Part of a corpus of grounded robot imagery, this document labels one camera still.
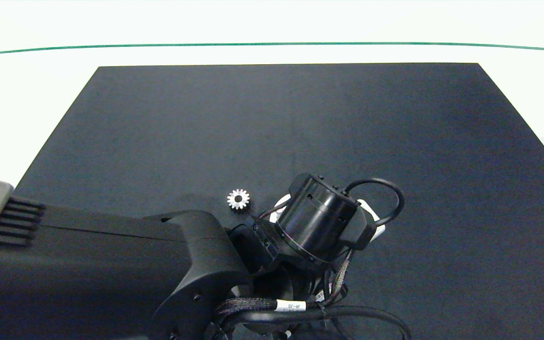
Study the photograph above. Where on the steel spur gear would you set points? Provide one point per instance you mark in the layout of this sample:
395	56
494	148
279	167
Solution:
233	199

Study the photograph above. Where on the dark table mat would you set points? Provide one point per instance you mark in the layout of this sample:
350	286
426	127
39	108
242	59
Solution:
300	118

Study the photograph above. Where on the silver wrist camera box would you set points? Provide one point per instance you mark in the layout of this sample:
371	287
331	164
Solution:
365	208

